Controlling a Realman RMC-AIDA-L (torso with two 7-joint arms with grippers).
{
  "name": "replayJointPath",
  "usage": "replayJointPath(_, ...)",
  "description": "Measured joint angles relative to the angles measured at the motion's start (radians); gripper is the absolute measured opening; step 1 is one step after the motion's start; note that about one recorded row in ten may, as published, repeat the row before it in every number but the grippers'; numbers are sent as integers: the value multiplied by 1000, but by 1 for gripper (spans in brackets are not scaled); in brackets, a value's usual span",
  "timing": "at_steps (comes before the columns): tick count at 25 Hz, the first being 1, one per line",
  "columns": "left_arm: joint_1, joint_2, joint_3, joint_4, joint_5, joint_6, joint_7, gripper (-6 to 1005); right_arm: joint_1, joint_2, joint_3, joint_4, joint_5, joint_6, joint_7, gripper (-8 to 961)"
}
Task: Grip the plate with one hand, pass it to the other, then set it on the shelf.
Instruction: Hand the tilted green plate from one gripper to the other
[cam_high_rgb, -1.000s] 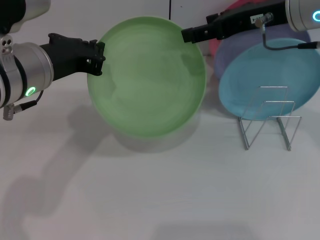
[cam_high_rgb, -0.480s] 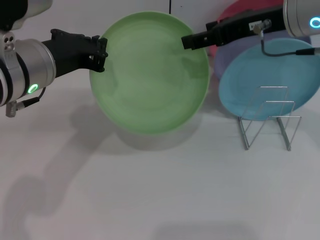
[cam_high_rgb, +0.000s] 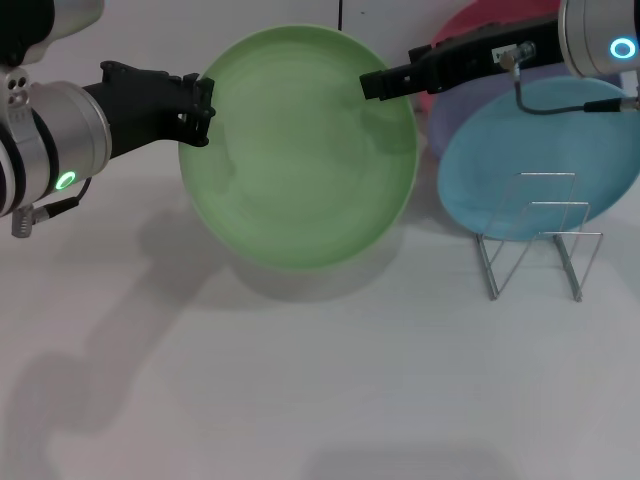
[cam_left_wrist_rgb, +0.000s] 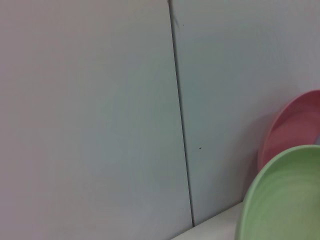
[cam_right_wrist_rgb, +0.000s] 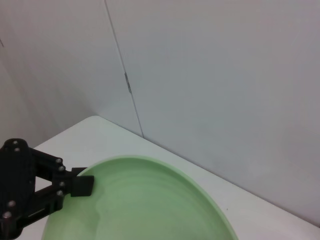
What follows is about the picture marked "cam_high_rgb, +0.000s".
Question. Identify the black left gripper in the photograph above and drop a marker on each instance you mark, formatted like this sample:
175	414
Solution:
140	110

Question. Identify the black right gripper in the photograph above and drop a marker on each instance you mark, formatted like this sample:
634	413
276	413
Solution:
470	55

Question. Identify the green round plate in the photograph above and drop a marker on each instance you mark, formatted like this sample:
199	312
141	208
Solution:
300	160

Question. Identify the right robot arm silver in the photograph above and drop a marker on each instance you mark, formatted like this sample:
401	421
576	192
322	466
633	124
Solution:
595	35

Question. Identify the purple round plate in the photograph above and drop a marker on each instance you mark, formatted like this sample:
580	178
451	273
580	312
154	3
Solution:
450	120

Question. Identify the pink round plate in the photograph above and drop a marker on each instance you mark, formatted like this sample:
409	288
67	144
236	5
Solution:
457	22

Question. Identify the blue round plate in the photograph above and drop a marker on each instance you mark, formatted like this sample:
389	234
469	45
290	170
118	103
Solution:
540	150

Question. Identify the silver camera mount bracket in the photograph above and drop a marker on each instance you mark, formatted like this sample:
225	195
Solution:
15	100

